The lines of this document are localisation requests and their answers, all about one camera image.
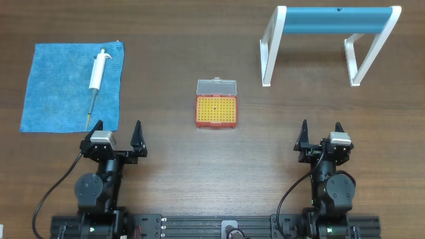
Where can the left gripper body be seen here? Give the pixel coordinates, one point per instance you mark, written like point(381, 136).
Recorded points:
point(126, 156)

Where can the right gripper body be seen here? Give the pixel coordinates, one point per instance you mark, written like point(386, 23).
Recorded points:
point(335, 154)

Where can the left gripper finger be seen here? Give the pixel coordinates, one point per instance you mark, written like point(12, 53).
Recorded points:
point(137, 139)
point(90, 134)

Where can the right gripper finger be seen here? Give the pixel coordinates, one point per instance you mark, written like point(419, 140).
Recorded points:
point(303, 139)
point(339, 128)

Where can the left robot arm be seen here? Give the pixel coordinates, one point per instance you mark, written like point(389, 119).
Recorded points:
point(96, 189)

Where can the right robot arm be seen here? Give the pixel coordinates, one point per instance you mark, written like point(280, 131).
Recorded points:
point(338, 192)

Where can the blue cloth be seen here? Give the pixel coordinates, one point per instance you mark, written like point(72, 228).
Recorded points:
point(59, 86)

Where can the red and yellow tip box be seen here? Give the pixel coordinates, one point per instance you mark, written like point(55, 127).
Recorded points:
point(216, 111)

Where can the white and blue stand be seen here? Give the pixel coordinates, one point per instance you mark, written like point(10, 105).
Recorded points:
point(332, 20)

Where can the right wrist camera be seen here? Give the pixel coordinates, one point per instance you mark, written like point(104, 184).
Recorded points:
point(340, 138)

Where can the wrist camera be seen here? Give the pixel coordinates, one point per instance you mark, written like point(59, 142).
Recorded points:
point(340, 138)
point(103, 138)

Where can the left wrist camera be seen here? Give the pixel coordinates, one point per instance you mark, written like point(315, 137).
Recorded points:
point(103, 138)

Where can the mounting rail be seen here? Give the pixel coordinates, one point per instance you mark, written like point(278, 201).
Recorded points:
point(199, 225)

